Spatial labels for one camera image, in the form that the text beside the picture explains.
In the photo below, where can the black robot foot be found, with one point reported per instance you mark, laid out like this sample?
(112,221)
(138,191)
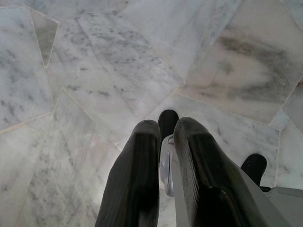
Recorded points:
(168,120)
(254,165)

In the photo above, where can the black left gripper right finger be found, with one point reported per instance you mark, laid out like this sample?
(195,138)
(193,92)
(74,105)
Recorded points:
(201,160)

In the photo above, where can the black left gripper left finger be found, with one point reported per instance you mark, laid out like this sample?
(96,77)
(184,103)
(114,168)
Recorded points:
(135,170)

